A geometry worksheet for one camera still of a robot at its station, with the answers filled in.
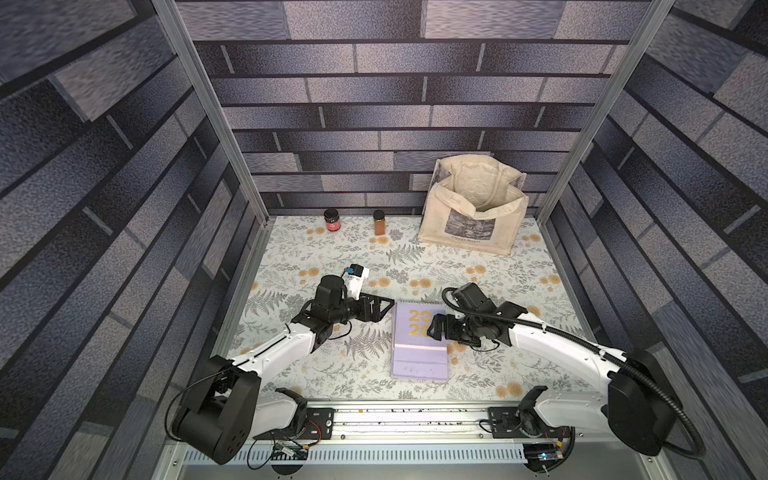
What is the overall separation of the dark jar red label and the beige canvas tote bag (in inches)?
13.0

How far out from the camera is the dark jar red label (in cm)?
113

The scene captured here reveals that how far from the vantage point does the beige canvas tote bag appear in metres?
0.94
